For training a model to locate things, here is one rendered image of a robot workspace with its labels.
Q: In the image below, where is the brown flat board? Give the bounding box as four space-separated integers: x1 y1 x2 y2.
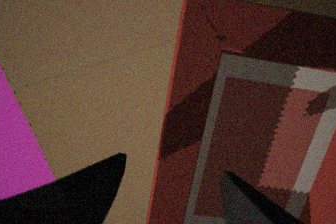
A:
0 0 184 224

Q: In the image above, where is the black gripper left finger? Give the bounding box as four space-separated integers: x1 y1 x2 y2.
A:
0 153 127 224

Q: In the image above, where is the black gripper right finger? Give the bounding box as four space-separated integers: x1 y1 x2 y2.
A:
220 171 304 224

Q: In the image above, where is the dark red picture frame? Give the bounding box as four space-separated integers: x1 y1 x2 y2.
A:
146 0 336 224

